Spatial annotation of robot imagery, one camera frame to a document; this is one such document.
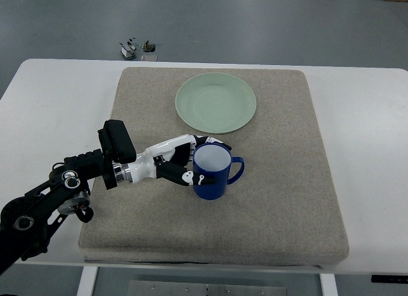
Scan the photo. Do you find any blue enamel mug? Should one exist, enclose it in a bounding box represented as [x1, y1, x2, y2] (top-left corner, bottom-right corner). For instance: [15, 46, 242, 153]
[193, 143, 245, 200]

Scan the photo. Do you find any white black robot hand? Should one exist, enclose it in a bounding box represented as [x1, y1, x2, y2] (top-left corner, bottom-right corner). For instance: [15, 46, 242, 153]
[113, 134, 231, 186]

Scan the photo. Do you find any small brown floor device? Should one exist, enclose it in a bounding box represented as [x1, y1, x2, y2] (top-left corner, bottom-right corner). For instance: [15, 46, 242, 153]
[142, 40, 157, 52]

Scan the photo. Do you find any white table leg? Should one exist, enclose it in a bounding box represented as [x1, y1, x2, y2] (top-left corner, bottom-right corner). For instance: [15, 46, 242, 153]
[319, 274, 339, 296]
[76, 266, 98, 296]

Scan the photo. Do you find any grey flat floor plate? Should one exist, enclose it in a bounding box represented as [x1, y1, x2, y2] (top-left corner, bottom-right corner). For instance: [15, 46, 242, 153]
[141, 55, 157, 62]

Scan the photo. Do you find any small white floor device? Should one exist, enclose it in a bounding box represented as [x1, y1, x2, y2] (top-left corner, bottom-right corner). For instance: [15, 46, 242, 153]
[120, 38, 138, 60]

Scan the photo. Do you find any white table leg right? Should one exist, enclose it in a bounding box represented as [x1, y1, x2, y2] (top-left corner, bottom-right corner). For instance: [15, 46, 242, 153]
[319, 274, 339, 296]

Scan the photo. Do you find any metal base plate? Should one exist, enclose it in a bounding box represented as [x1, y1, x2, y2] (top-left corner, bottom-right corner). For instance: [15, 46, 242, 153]
[127, 281, 288, 296]

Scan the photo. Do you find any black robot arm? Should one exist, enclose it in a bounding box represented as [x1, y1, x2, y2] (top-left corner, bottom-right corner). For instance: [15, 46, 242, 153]
[1, 119, 136, 272]

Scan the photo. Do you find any black table control panel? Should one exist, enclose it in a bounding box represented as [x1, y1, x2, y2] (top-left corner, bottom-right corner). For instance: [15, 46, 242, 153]
[371, 275, 408, 284]

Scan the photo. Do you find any white table leg left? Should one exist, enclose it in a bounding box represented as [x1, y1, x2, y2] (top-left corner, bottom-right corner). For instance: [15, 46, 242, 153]
[76, 266, 98, 296]

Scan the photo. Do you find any light green plate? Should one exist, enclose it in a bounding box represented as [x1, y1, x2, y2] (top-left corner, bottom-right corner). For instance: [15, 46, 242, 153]
[175, 72, 257, 134]

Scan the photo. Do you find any beige fabric cushion mat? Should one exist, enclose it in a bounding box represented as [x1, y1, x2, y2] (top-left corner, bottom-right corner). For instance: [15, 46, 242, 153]
[78, 68, 349, 266]

